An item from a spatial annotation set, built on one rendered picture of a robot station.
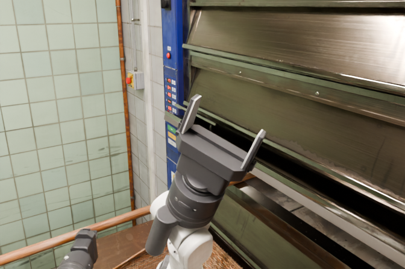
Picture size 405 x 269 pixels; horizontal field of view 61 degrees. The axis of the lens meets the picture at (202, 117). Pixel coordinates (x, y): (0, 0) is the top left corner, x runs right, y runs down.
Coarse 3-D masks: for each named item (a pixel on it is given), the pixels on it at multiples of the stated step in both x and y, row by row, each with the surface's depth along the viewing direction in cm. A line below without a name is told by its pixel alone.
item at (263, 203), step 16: (240, 192) 139; (256, 192) 137; (256, 208) 132; (272, 208) 127; (288, 224) 118; (304, 224) 117; (304, 240) 112; (320, 240) 110; (320, 256) 108; (336, 256) 103; (352, 256) 103
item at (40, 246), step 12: (120, 216) 118; (132, 216) 119; (96, 228) 113; (108, 228) 115; (48, 240) 106; (60, 240) 107; (72, 240) 109; (12, 252) 101; (24, 252) 102; (36, 252) 103; (0, 264) 98
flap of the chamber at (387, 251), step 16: (208, 128) 143; (224, 128) 148; (240, 144) 128; (272, 160) 115; (288, 160) 118; (256, 176) 104; (288, 176) 102; (304, 176) 105; (320, 176) 107; (288, 192) 94; (320, 192) 94; (336, 192) 96; (352, 192) 98; (320, 208) 85; (352, 208) 87; (368, 208) 89; (384, 208) 91; (336, 224) 81; (352, 224) 78; (384, 224) 81; (400, 224) 82; (368, 240) 74; (400, 256) 69
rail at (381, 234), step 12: (180, 120) 143; (264, 168) 102; (288, 180) 94; (300, 192) 90; (312, 192) 87; (324, 204) 84; (336, 204) 82; (348, 216) 78; (360, 228) 76; (372, 228) 74; (384, 240) 72; (396, 240) 70
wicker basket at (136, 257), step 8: (144, 248) 164; (216, 248) 157; (136, 256) 162; (152, 256) 168; (160, 256) 171; (216, 256) 156; (224, 256) 152; (120, 264) 158; (128, 264) 161; (136, 264) 164; (144, 264) 166; (152, 264) 169; (208, 264) 161; (216, 264) 155; (224, 264) 151; (232, 264) 147
